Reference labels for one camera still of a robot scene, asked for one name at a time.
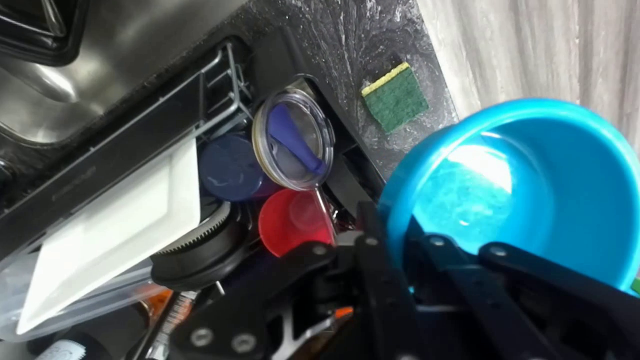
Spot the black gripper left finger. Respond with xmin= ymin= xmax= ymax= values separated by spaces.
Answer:
xmin=169 ymin=203 xmax=425 ymax=360

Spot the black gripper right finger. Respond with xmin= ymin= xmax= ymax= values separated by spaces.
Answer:
xmin=406 ymin=226 xmax=640 ymax=360

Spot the blue pan green handle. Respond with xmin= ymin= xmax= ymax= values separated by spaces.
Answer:
xmin=378 ymin=99 xmax=640 ymax=292

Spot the stainless steel sink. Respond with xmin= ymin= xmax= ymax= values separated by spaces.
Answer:
xmin=0 ymin=0 xmax=247 ymax=144

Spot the black tray in sink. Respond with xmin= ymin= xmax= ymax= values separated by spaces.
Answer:
xmin=0 ymin=0 xmax=89 ymax=66

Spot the red plastic cup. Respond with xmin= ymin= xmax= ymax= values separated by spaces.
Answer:
xmin=258 ymin=190 xmax=333 ymax=259

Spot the black round lid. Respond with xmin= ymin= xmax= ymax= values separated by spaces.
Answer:
xmin=152 ymin=203 xmax=253 ymax=292

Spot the clear lid blue slider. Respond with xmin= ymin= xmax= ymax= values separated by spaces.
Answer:
xmin=251 ymin=88 xmax=335 ymax=190

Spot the black dish rack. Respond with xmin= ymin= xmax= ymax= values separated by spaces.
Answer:
xmin=0 ymin=36 xmax=388 ymax=360

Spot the dark blue cup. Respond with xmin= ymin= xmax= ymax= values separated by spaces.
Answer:
xmin=200 ymin=135 xmax=275 ymax=203

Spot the green yellow sponge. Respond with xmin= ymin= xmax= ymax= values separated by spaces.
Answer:
xmin=359 ymin=62 xmax=428 ymax=133

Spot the white square plate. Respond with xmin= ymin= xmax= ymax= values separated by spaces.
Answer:
xmin=16 ymin=141 xmax=200 ymax=335

